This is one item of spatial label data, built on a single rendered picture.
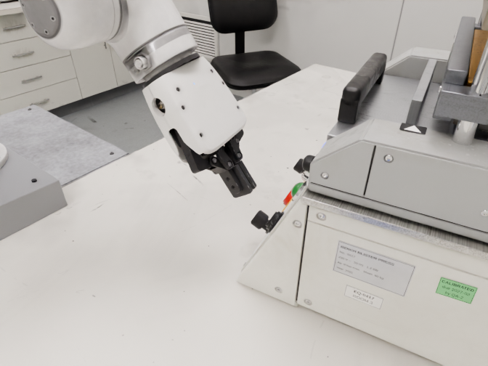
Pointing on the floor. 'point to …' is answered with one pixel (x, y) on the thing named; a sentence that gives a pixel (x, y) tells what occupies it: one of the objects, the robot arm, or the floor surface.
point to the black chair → (242, 7)
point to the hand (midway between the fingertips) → (237, 179)
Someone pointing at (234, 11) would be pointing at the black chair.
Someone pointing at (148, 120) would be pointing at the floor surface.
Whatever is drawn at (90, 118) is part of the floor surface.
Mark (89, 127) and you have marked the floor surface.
